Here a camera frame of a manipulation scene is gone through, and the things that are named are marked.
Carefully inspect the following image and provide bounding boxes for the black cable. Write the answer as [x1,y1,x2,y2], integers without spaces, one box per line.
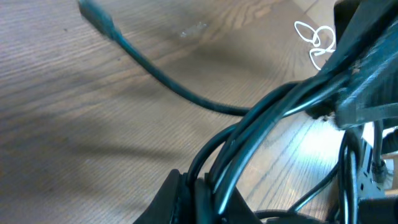
[76,0,361,224]

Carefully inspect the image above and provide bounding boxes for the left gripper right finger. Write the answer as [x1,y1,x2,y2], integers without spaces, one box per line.
[194,177,265,224]

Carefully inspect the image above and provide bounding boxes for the white usb cable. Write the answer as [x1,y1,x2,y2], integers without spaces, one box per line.
[294,21,337,72]

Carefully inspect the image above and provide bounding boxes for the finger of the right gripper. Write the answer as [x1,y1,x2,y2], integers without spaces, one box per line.
[320,0,397,75]
[335,21,397,129]

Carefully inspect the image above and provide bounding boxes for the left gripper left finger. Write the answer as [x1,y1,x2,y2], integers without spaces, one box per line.
[134,169,190,224]

